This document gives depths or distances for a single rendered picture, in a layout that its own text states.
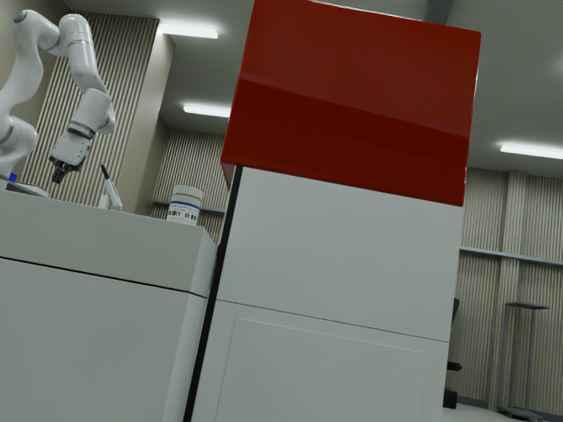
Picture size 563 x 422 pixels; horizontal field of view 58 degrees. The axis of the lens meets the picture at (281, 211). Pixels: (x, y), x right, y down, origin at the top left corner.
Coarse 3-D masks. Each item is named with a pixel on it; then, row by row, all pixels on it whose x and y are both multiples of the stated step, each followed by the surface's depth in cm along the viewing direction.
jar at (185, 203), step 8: (176, 192) 119; (184, 192) 118; (192, 192) 119; (200, 192) 120; (176, 200) 118; (184, 200) 118; (192, 200) 118; (200, 200) 123; (176, 208) 117; (184, 208) 117; (192, 208) 118; (168, 216) 118; (176, 216) 117; (184, 216) 117; (192, 216) 118; (192, 224) 118
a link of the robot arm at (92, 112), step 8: (88, 96) 167; (96, 96) 167; (104, 96) 168; (80, 104) 167; (88, 104) 166; (96, 104) 167; (104, 104) 168; (80, 112) 165; (88, 112) 165; (96, 112) 167; (104, 112) 170; (72, 120) 166; (80, 120) 165; (88, 120) 165; (96, 120) 167; (104, 120) 171; (96, 128) 169
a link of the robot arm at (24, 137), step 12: (12, 132) 180; (24, 132) 184; (36, 132) 191; (0, 144) 181; (12, 144) 183; (24, 144) 185; (36, 144) 191; (0, 156) 180; (12, 156) 182; (24, 156) 186; (0, 168) 178; (12, 168) 183
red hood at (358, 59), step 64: (256, 0) 163; (256, 64) 159; (320, 64) 160; (384, 64) 160; (448, 64) 161; (256, 128) 154; (320, 128) 155; (384, 128) 156; (448, 128) 157; (384, 192) 152; (448, 192) 152
